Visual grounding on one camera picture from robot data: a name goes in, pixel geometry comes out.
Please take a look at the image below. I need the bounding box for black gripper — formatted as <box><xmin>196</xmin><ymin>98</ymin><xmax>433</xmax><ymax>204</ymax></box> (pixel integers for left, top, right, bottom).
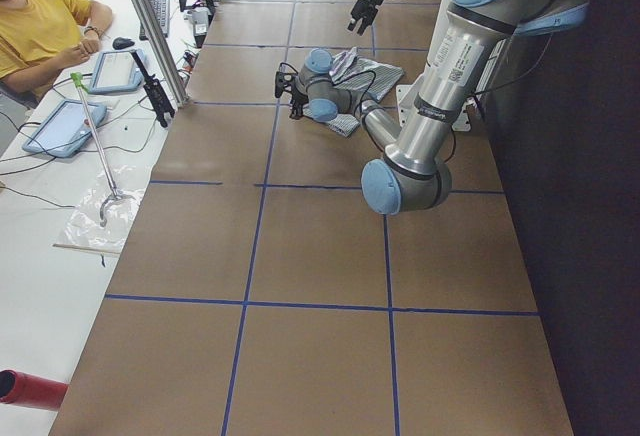
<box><xmin>289</xmin><ymin>87</ymin><xmax>309</xmax><ymax>120</ymax></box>
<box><xmin>347</xmin><ymin>0</ymin><xmax>384</xmax><ymax>35</ymax></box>

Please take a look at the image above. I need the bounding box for blue white striped polo shirt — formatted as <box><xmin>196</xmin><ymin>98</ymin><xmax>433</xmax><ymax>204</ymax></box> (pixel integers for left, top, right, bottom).
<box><xmin>303</xmin><ymin>47</ymin><xmax>405</xmax><ymax>137</ymax></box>

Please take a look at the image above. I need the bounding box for black keyboard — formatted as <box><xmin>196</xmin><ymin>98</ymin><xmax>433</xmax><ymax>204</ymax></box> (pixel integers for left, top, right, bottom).
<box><xmin>149</xmin><ymin>0</ymin><xmax>171</xmax><ymax>37</ymax></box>

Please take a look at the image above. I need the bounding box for far blue teach pendant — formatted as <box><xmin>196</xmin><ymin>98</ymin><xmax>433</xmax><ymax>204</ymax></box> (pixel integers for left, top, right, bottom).
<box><xmin>88</xmin><ymin>49</ymin><xmax>147</xmax><ymax>95</ymax></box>

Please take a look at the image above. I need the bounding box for blue teach pendant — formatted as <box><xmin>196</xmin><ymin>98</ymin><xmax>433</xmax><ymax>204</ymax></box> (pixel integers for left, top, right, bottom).
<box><xmin>88</xmin><ymin>49</ymin><xmax>147</xmax><ymax>95</ymax></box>
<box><xmin>22</xmin><ymin>99</ymin><xmax>92</xmax><ymax>158</ymax></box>

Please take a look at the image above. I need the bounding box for black computer mouse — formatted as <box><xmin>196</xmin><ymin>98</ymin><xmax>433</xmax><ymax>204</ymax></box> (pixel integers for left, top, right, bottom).
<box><xmin>112</xmin><ymin>37</ymin><xmax>135</xmax><ymax>51</ymax></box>

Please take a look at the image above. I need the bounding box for clear plastic bag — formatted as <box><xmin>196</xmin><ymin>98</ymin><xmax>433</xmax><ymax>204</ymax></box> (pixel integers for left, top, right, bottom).
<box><xmin>56</xmin><ymin>165</ymin><xmax>150</xmax><ymax>254</ymax></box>

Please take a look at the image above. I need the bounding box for metal reacher grabber tool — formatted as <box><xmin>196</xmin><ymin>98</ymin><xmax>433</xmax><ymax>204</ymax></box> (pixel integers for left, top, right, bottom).
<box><xmin>70</xmin><ymin>72</ymin><xmax>134</xmax><ymax>228</ymax></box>

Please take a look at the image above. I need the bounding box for near blue teach pendant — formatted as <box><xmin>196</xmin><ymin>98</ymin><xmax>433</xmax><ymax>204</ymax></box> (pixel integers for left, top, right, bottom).
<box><xmin>22</xmin><ymin>99</ymin><xmax>92</xmax><ymax>158</ymax></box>

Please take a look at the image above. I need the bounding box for person in yellow shirt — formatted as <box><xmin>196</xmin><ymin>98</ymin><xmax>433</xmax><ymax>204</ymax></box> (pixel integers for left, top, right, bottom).
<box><xmin>1</xmin><ymin>0</ymin><xmax>113</xmax><ymax>101</ymax></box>

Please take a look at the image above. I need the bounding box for wooden stick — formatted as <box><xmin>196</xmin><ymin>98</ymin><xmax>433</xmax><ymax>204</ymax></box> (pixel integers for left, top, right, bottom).
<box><xmin>52</xmin><ymin>243</ymin><xmax>121</xmax><ymax>256</ymax></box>

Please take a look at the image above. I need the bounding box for red cylinder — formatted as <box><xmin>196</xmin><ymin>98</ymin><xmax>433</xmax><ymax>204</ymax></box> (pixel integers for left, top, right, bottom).
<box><xmin>1</xmin><ymin>369</ymin><xmax>68</xmax><ymax>411</ymax></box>

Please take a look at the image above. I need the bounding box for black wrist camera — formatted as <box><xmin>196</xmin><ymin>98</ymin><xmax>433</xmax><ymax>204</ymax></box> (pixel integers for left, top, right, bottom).
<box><xmin>274</xmin><ymin>71</ymin><xmax>297</xmax><ymax>98</ymax></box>

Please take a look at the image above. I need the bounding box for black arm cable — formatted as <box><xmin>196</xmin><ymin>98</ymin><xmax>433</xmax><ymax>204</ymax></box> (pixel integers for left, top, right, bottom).
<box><xmin>277</xmin><ymin>61</ymin><xmax>553</xmax><ymax>162</ymax></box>

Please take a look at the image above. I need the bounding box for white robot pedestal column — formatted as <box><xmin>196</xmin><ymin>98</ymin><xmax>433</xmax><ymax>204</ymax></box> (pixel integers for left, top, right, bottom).
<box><xmin>395</xmin><ymin>84</ymin><xmax>472</xmax><ymax>132</ymax></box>

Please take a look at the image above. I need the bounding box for aluminium frame post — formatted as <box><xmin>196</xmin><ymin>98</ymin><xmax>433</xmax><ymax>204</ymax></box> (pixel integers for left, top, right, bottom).
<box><xmin>131</xmin><ymin>0</ymin><xmax>188</xmax><ymax>107</ymax></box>

